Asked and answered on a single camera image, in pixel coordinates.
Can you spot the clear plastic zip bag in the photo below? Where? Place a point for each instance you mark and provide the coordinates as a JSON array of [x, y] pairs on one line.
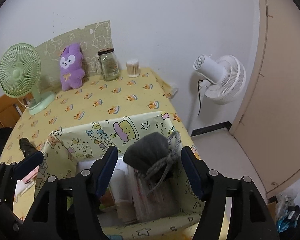
[[152, 205]]

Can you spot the cardboard box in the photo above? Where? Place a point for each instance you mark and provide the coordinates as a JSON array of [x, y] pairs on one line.
[[272, 212]]

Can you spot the beige door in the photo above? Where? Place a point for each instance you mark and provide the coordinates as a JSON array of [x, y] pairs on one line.
[[285, 105]]

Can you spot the printed cardboard panel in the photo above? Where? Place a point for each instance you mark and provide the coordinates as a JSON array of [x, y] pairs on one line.
[[100, 35]]

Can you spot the white tube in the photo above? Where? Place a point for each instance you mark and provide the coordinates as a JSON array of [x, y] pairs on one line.
[[122, 187]]

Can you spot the small dark object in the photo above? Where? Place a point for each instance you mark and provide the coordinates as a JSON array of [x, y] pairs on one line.
[[26, 146]]

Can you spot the black clothing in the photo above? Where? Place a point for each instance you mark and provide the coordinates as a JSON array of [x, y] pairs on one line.
[[5, 137]]

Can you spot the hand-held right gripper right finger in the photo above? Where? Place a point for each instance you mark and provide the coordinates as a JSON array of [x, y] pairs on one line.
[[193, 172]]

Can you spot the purple plush toy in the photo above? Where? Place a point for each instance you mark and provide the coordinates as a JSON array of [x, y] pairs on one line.
[[71, 75]]

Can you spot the white standing fan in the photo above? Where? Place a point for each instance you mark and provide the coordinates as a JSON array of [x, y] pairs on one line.
[[225, 80]]

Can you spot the cotton swab container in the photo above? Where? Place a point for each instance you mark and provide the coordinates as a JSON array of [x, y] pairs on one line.
[[133, 68]]

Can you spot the printed yellow storage box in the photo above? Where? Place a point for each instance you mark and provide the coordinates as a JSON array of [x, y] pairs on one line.
[[95, 135]]

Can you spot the green desk fan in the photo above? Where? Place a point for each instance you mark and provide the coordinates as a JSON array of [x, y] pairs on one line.
[[17, 72]]

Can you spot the glass jar with dark lid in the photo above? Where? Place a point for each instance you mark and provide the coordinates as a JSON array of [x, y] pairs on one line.
[[110, 65]]

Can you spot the blue and black clutter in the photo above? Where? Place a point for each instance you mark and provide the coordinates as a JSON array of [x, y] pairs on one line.
[[290, 215]]

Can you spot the wooden chair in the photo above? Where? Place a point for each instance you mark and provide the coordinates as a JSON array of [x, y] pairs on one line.
[[2, 107]]

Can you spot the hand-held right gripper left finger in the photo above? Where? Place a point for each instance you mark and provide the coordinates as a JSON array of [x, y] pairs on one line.
[[106, 172]]

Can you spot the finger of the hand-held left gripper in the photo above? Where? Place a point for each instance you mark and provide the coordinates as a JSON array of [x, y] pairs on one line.
[[30, 163], [7, 220]]

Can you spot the pink tissue packet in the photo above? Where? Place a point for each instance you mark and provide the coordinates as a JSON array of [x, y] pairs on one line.
[[27, 182]]

